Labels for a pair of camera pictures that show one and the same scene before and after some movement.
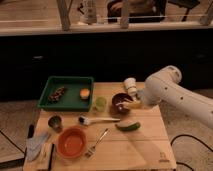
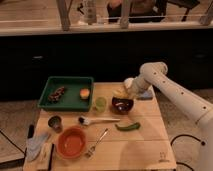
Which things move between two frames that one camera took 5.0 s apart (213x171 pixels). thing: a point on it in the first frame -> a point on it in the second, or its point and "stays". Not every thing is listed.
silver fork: (91, 152) stays
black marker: (31, 131) stays
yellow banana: (134, 104) -> (120, 93)
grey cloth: (33, 146) stays
